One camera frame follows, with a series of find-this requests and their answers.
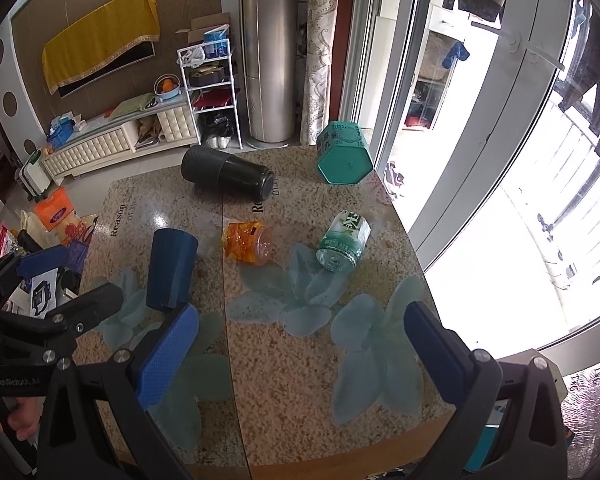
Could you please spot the black cylindrical tumbler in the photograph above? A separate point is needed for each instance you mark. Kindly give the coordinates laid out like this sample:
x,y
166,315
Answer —
x,y
227,173

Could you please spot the orange snack bag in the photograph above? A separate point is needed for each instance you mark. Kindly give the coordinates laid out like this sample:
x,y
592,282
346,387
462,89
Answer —
x,y
58,216

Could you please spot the blue box on cabinet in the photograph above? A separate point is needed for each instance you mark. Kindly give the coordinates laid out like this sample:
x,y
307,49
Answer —
x,y
60,133

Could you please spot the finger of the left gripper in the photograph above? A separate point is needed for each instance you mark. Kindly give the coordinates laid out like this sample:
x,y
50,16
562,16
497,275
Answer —
x,y
78,316
38,263

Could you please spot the beige patterned curtain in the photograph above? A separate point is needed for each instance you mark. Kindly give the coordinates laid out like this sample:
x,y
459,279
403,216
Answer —
x,y
320,36

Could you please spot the yellow cloth over television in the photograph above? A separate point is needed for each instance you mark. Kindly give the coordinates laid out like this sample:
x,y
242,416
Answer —
x,y
97,39

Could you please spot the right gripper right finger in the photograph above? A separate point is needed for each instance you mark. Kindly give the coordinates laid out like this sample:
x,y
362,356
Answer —
x,y
531,439

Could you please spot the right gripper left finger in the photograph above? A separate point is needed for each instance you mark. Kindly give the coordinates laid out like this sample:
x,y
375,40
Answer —
x,y
139,380

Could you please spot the white tufted tv cabinet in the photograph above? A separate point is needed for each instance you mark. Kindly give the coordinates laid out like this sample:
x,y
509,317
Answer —
x,y
104,142

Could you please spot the dark blue plastic cup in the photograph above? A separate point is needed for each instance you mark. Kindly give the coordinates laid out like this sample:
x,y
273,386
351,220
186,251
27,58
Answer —
x,y
170,270

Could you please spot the teal hexagonal tin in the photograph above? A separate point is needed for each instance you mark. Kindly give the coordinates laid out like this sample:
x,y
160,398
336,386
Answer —
x,y
342,154

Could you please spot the cardboard box on shelf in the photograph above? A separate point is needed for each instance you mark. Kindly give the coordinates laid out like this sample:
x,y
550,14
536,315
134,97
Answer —
x,y
194,32

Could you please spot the silver standing air conditioner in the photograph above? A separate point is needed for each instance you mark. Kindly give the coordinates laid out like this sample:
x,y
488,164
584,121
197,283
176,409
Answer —
x,y
268,34

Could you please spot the bowl with oranges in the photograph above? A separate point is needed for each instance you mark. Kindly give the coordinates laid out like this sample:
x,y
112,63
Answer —
x,y
167,87

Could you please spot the orange patterned plastic cup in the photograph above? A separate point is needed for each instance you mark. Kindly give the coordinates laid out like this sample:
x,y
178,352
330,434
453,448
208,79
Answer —
x,y
248,242

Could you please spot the person's left hand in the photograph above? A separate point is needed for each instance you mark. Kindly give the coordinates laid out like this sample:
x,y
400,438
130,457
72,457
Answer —
x,y
24,418

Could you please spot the white wire shelf rack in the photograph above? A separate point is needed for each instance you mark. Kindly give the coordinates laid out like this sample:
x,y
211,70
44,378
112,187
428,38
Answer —
x,y
209,76

